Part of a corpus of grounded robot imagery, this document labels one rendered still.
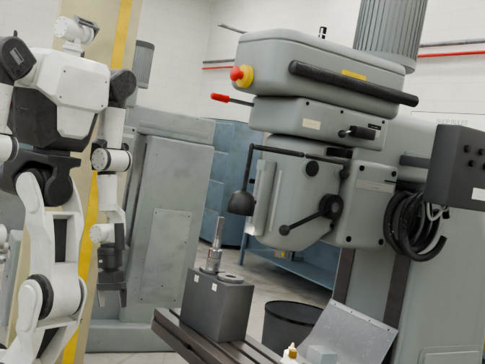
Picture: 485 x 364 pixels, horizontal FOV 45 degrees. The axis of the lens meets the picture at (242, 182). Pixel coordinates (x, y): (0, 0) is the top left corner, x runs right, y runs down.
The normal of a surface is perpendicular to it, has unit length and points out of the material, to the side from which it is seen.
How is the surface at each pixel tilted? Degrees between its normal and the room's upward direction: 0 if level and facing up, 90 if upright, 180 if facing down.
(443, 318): 89
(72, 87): 90
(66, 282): 66
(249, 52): 90
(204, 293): 90
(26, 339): 115
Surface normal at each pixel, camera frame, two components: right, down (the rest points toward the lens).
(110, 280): -0.55, -0.03
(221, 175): -0.83, -0.12
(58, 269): 0.82, 0.00
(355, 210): 0.52, 0.14
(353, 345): -0.66, -0.56
